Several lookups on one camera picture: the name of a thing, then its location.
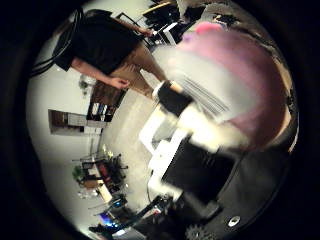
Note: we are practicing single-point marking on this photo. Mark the pink and purple plush toy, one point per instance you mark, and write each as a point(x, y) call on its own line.
point(246, 76)

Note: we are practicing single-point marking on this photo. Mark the dark brown bookshelf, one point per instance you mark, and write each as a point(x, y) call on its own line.
point(104, 101)

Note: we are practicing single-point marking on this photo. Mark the person in black shirt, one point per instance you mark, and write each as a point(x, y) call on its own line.
point(100, 43)

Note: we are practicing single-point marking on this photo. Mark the brown and white cabinet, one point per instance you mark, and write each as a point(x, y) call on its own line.
point(75, 123)

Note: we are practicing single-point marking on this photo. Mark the cluttered wooden desk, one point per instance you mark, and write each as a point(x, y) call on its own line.
point(100, 175)

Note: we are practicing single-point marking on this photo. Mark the green potted plant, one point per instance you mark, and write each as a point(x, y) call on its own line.
point(78, 173)

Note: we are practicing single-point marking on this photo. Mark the blue lit screen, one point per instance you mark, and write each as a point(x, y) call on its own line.
point(107, 219)

